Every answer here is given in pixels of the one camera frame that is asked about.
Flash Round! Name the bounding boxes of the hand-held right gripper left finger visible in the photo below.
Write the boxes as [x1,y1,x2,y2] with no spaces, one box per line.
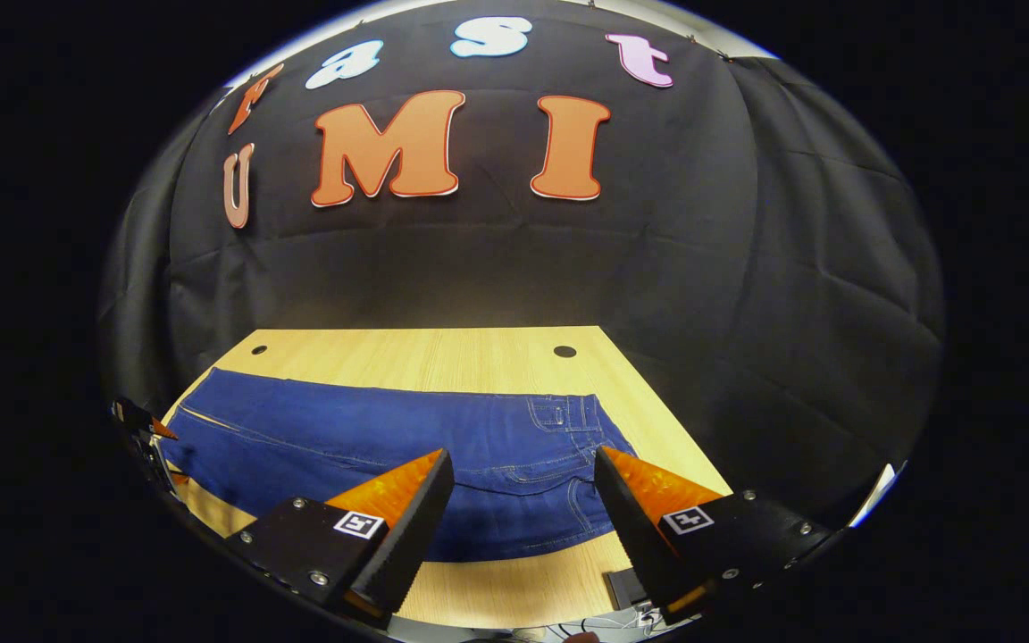
[224,447,456,630]

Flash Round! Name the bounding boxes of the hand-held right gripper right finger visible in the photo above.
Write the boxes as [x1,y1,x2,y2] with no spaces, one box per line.
[593,445,834,626]

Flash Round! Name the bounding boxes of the blue denim jeans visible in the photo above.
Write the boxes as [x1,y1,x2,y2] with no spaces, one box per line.
[160,366,640,564]

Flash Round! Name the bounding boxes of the dark grey box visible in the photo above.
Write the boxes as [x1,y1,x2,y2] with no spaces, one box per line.
[604,567,651,610]

